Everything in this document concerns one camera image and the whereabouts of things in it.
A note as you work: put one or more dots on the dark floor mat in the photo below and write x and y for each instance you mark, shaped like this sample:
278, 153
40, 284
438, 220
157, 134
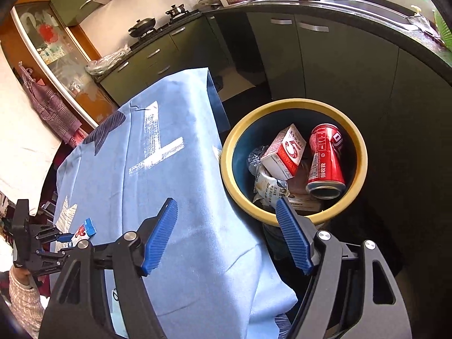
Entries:
219, 84

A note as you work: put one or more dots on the blue printed tablecloth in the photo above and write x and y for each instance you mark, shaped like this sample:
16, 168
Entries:
183, 148

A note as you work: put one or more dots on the green drawer cabinet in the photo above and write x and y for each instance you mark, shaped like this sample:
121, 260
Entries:
169, 63

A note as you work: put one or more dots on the green base cabinet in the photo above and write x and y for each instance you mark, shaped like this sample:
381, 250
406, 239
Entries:
335, 60

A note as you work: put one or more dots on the black speckled countertop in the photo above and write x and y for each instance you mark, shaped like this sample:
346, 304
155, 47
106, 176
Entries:
388, 31

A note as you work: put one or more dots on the red and white carton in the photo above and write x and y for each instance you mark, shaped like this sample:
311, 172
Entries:
282, 152

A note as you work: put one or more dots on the person's left forearm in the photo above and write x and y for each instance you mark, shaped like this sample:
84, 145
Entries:
24, 303

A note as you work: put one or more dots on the clear plastic bag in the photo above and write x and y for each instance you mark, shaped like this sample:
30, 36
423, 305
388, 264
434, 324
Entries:
106, 60

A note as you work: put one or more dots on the red soda can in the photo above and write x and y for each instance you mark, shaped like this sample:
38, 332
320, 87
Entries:
326, 159

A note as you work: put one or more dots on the black wok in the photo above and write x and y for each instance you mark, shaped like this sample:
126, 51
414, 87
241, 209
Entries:
141, 26

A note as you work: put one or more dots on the yellow rimmed blue trash bin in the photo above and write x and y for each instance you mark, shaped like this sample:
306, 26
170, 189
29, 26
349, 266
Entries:
293, 104

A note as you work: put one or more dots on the white blue printed packet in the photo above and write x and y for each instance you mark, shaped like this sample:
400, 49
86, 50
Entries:
268, 187

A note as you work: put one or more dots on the steel sink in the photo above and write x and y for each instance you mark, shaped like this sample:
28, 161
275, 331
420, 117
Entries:
367, 7

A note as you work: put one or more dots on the white cardboard box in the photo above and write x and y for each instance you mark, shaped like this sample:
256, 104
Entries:
305, 203

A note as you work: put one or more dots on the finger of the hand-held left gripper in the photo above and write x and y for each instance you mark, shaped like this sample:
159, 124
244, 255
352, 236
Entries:
49, 259
49, 235

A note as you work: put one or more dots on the small blue red packet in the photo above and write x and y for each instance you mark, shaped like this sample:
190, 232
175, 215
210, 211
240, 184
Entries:
86, 229

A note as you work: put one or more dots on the checkered apron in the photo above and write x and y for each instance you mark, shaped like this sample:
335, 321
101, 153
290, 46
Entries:
53, 109

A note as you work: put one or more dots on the glass door wooden cabinet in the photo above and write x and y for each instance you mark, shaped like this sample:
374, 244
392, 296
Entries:
60, 56

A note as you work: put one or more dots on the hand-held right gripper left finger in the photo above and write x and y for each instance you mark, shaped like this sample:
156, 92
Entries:
160, 236

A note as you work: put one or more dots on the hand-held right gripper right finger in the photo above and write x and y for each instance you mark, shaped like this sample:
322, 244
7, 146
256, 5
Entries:
293, 235

